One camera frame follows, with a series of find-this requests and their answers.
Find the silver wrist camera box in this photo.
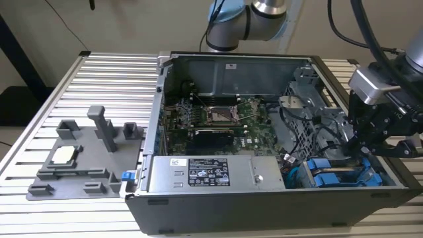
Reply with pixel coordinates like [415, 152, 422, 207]
[348, 68, 403, 105]

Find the black wire with connector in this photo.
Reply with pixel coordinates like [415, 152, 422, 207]
[279, 106, 299, 165]

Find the grey parts rack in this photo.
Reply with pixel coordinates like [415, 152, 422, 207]
[25, 105, 145, 201]

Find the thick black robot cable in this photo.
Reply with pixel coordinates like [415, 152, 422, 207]
[350, 0, 398, 71]

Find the silver disk bay cage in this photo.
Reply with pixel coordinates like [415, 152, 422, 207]
[279, 66, 398, 189]

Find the black graphics card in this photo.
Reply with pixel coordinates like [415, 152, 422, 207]
[187, 127, 244, 156]

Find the black desk frame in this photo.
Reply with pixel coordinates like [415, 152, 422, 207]
[0, 14, 53, 127]

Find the blue wire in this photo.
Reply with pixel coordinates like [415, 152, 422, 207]
[283, 166, 300, 188]

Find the black open PC case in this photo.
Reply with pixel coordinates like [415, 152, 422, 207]
[124, 51, 423, 235]

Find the silver CPU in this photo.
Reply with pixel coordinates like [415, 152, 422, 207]
[45, 145, 83, 166]

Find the green motherboard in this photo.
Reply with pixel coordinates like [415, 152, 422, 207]
[163, 96, 284, 157]

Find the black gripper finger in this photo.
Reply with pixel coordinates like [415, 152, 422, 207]
[366, 137, 420, 160]
[346, 134, 371, 159]

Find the blue case latch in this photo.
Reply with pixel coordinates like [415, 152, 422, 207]
[121, 170, 137, 183]

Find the CPU socket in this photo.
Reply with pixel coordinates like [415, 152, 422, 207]
[200, 105, 244, 123]

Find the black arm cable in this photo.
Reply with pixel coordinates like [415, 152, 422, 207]
[199, 0, 221, 52]

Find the thin black wall cable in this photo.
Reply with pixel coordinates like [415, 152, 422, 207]
[44, 0, 89, 53]

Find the black disk wire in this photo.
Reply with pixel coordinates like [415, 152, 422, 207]
[312, 123, 352, 156]

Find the silver power supply unit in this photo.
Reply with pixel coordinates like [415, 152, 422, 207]
[147, 155, 286, 193]

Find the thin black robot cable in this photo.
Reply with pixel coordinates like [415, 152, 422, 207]
[326, 0, 399, 53]

